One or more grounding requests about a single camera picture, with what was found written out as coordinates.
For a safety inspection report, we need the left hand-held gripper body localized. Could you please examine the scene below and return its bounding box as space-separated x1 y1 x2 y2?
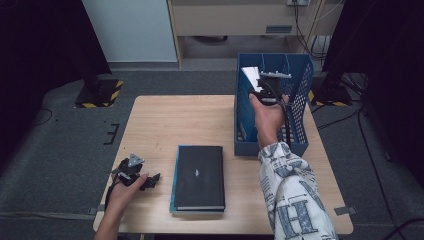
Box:
114 153 147 186

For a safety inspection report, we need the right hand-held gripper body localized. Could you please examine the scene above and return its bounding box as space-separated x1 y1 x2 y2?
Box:
257 71 293 106

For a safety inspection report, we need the teal illustrated book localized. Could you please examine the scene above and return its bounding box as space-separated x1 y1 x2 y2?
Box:
168 144 226 215

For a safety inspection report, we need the blue book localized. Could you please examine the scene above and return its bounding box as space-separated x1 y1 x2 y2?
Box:
237 65 264 143

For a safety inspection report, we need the blue file rack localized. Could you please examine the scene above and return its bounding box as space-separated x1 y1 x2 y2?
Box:
234 52 315 158

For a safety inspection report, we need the person's left hand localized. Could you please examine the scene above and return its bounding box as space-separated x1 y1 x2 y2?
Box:
105 171 150 214

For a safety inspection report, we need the person's right hand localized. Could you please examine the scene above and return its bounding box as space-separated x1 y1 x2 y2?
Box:
248 92 290 150

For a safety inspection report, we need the grey tape piece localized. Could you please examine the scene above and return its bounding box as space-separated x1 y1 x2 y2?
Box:
88 203 113 215
334 206 357 216

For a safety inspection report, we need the grey cabinet label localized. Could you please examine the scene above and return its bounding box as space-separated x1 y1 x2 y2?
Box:
265 24 293 34

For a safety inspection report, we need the black striped stand base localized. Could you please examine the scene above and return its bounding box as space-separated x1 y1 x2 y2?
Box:
73 63 124 109
308 71 353 108

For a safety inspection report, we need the beige cabinet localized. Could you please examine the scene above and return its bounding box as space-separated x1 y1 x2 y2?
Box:
166 0 346 69

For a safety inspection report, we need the black curtain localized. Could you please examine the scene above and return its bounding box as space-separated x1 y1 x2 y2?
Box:
0 0 113 168
321 0 424 188

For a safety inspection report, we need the white panel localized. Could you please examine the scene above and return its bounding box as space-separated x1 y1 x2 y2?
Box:
81 0 178 63

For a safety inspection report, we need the left hand-held gripper cable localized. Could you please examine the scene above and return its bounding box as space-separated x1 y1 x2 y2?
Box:
103 169 125 212

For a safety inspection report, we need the hand-held gripper cable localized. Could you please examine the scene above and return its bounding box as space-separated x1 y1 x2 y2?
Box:
278 95 293 145
103 169 125 212

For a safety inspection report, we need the right hand-held gripper cable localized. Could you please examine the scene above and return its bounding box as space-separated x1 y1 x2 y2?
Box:
278 95 293 145

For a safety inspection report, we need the bundle of hanging cables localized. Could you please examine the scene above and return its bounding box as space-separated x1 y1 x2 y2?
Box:
292 0 334 63

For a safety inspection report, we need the thin black floor cable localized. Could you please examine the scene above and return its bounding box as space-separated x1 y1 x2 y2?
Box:
29 108 54 128

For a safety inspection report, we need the long black floor cable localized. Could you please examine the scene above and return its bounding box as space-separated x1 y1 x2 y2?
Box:
357 109 401 234

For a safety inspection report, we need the thick black floor cable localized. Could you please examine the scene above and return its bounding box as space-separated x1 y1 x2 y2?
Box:
383 218 424 240

